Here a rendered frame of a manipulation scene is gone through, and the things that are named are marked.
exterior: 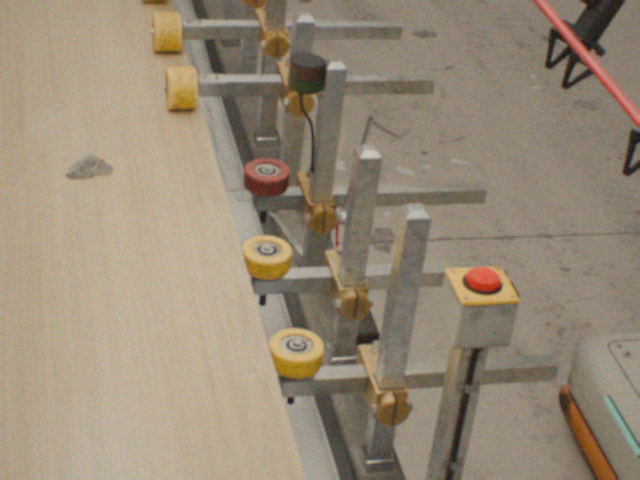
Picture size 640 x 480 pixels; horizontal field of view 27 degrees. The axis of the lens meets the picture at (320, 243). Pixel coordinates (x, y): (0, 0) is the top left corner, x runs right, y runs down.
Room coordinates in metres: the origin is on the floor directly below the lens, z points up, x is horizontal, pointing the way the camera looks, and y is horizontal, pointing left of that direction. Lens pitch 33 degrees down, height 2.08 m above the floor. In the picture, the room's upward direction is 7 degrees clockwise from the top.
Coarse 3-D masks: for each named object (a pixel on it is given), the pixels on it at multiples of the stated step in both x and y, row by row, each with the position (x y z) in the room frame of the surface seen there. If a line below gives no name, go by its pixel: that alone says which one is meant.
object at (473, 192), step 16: (288, 192) 2.03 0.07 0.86; (336, 192) 2.05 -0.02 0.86; (384, 192) 2.07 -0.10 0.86; (400, 192) 2.07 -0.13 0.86; (416, 192) 2.08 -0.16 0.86; (432, 192) 2.09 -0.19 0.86; (448, 192) 2.10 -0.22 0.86; (464, 192) 2.11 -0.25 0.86; (480, 192) 2.11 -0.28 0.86; (256, 208) 2.00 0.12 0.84; (272, 208) 2.01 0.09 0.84; (288, 208) 2.02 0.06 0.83
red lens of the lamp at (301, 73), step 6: (312, 54) 2.02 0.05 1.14; (324, 60) 2.00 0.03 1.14; (294, 66) 1.97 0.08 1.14; (300, 66) 1.97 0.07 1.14; (324, 66) 1.99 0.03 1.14; (288, 72) 1.99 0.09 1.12; (294, 72) 1.97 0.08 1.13; (300, 72) 1.97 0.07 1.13; (306, 72) 1.96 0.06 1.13; (312, 72) 1.97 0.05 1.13; (318, 72) 1.97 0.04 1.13; (324, 72) 1.99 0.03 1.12; (300, 78) 1.97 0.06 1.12; (306, 78) 1.97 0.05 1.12; (312, 78) 1.97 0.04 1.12; (318, 78) 1.97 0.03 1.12
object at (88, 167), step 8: (80, 160) 1.97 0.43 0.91; (88, 160) 1.96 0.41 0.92; (96, 160) 1.98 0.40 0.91; (104, 160) 1.97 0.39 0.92; (72, 168) 1.95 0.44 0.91; (80, 168) 1.95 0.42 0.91; (88, 168) 1.95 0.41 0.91; (96, 168) 1.95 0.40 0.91; (104, 168) 1.96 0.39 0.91; (112, 168) 1.97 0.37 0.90; (72, 176) 1.92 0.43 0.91; (80, 176) 1.93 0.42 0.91; (88, 176) 1.93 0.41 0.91
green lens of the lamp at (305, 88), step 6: (288, 78) 1.99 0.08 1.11; (288, 84) 1.98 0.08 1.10; (294, 84) 1.97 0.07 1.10; (300, 84) 1.97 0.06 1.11; (306, 84) 1.97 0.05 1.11; (312, 84) 1.97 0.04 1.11; (318, 84) 1.98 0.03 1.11; (294, 90) 1.97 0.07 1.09; (300, 90) 1.97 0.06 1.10; (306, 90) 1.97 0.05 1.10; (312, 90) 1.97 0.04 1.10; (318, 90) 1.98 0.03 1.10
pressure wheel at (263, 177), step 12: (252, 168) 2.02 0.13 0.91; (264, 168) 2.02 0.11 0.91; (276, 168) 2.03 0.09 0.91; (288, 168) 2.03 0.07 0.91; (252, 180) 1.99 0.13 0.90; (264, 180) 1.98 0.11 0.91; (276, 180) 1.99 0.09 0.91; (288, 180) 2.02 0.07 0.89; (252, 192) 1.99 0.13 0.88; (264, 192) 1.98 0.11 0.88; (276, 192) 1.99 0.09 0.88; (264, 216) 2.02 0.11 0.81
